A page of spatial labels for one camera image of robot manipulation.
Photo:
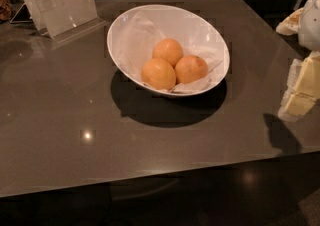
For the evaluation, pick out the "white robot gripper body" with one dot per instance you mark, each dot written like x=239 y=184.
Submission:
x=311 y=25

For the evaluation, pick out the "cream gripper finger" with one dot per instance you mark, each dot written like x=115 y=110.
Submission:
x=303 y=88
x=290 y=25

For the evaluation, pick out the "orange fruit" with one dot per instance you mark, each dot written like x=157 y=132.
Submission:
x=191 y=68
x=169 y=50
x=159 y=74

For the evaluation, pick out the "white slanted bowl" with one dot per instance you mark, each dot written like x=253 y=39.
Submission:
x=200 y=30

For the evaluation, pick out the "orange fruit back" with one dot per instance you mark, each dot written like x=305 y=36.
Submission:
x=169 y=50

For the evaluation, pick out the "white paper napkin liner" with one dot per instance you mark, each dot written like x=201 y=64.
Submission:
x=140 y=40

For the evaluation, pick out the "clear acrylic sign holder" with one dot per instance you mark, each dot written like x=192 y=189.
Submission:
x=64 y=20

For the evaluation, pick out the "brown patterned object far left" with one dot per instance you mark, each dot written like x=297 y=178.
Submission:
x=5 y=10

